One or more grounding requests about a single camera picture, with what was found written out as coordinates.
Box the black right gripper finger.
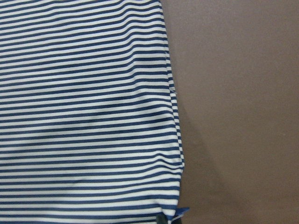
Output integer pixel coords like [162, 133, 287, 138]
[156, 214, 167, 224]

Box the striped polo shirt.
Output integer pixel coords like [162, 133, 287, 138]
[0, 0, 185, 224]

